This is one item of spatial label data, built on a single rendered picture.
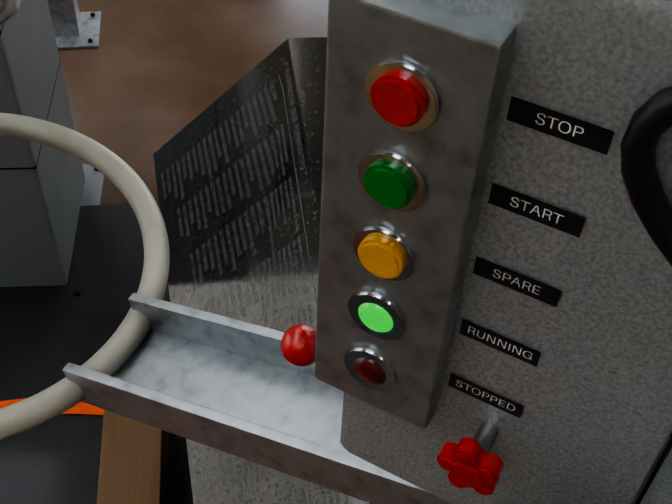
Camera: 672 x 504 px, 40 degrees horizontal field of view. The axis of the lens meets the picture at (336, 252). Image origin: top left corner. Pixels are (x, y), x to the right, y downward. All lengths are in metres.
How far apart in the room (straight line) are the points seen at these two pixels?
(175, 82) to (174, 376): 2.04
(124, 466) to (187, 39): 1.65
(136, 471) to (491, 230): 1.50
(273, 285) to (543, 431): 0.77
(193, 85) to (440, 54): 2.57
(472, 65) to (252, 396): 0.61
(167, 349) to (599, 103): 0.71
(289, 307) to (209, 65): 1.87
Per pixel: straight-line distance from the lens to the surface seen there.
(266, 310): 1.27
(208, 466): 1.25
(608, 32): 0.39
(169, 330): 1.04
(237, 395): 0.96
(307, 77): 1.52
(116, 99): 2.93
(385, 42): 0.41
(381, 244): 0.47
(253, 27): 3.20
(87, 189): 2.62
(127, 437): 1.95
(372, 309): 0.51
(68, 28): 3.19
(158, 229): 1.13
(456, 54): 0.39
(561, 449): 0.58
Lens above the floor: 1.77
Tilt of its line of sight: 47 degrees down
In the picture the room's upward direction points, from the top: 3 degrees clockwise
